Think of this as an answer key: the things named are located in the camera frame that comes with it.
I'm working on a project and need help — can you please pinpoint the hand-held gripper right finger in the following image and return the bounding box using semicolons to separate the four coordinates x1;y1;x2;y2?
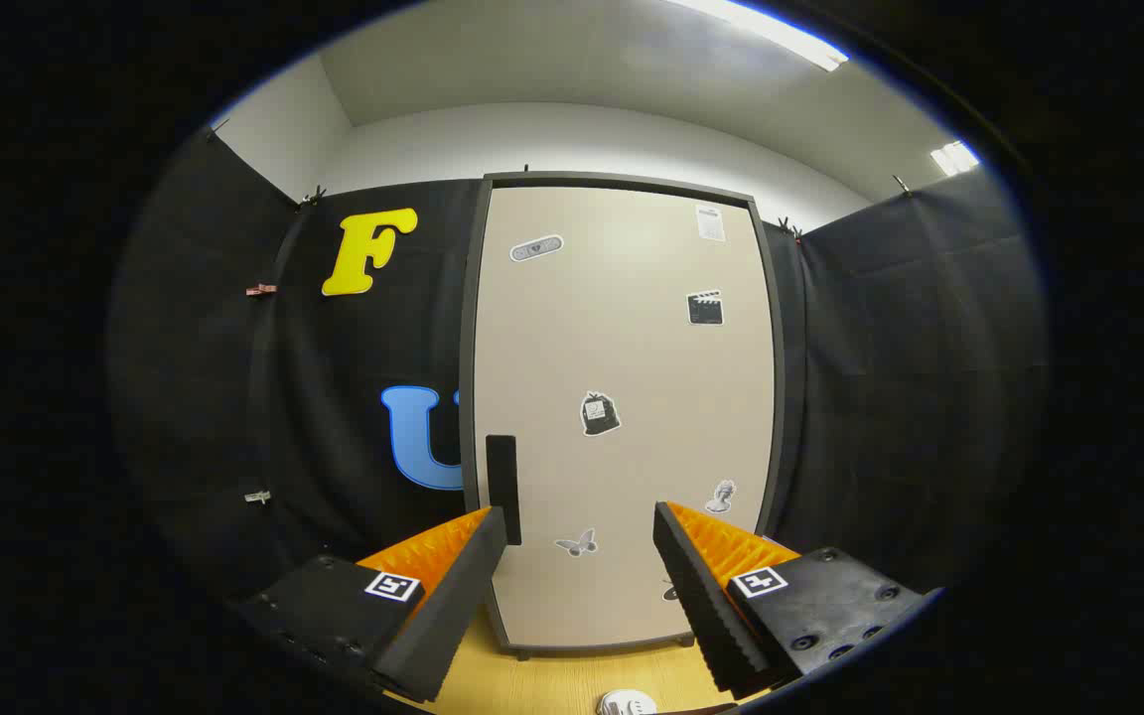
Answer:
653;501;940;700

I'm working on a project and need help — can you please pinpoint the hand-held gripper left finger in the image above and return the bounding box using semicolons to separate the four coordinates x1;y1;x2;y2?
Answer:
234;506;508;704

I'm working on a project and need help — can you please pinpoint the black door handle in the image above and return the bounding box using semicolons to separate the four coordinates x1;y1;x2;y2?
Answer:
486;435;520;546

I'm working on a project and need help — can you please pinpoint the grey shoe cabinet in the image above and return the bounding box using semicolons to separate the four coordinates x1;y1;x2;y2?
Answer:
460;171;787;661

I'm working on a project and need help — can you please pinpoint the black backdrop cloth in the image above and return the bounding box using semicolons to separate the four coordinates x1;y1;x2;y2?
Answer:
105;124;1050;607

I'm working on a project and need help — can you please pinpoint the small ceiling light panel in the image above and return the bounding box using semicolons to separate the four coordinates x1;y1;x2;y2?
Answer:
929;140;982;178

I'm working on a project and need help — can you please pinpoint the long ceiling light panel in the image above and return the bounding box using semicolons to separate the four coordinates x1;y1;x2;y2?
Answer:
666;0;849;72

